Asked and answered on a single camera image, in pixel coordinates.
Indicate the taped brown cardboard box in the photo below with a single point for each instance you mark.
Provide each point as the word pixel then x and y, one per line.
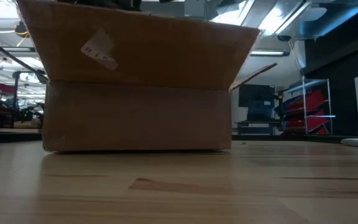
pixel 135 118

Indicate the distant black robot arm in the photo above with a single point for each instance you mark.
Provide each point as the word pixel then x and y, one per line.
pixel 30 113

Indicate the long LED light bar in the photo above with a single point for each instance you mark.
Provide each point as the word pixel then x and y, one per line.
pixel 267 53

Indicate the black monitor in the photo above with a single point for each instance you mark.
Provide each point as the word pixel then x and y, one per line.
pixel 256 96

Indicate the dark desk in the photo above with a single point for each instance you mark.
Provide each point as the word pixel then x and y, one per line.
pixel 256 124

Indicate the metal rack with red bins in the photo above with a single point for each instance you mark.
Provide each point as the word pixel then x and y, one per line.
pixel 309 102

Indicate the distant black station frame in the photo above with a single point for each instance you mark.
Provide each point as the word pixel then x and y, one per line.
pixel 16 93

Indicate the ceiling security camera dome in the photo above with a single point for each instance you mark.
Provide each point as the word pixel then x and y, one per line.
pixel 284 38

